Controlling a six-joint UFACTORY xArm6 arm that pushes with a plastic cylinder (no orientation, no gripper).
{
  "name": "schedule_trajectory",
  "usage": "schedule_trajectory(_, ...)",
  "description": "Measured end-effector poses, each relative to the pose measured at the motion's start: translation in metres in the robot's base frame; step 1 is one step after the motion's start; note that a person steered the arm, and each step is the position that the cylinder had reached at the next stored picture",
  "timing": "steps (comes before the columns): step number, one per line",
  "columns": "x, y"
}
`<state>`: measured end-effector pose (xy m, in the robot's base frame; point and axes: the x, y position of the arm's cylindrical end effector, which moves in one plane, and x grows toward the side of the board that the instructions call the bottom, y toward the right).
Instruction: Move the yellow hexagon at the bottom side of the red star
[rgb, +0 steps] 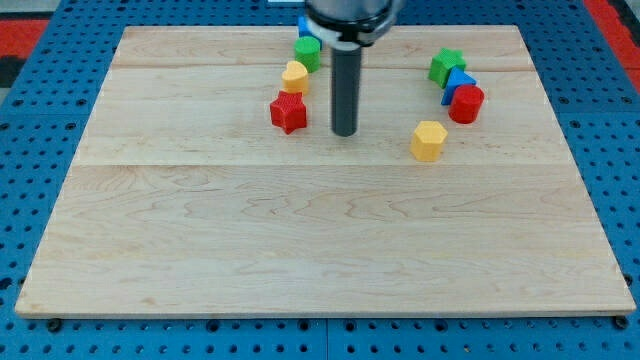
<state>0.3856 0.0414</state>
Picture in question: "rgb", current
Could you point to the red cylinder block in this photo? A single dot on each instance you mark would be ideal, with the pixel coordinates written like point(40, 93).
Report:
point(466, 104)

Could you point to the light wooden board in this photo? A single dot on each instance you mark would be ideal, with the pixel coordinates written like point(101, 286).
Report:
point(183, 200)

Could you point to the yellow hexagon block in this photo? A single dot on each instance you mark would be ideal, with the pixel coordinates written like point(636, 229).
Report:
point(428, 140)

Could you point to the red star block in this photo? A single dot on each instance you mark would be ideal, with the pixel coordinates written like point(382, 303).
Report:
point(288, 111)

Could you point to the green cylinder block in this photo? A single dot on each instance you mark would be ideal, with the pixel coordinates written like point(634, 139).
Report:
point(307, 51)

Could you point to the yellow heart block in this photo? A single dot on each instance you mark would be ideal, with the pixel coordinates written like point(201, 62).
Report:
point(295, 78)

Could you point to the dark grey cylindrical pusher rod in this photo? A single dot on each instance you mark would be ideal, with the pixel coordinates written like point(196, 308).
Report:
point(345, 86)

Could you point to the blue triangle block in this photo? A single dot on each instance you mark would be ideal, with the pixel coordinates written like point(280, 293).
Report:
point(457, 78)

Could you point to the blue cube block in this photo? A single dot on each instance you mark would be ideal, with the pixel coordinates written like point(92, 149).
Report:
point(304, 31)

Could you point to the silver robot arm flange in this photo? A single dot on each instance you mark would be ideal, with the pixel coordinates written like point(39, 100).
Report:
point(347, 25)

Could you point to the green star block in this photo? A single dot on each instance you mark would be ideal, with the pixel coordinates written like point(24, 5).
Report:
point(443, 63)

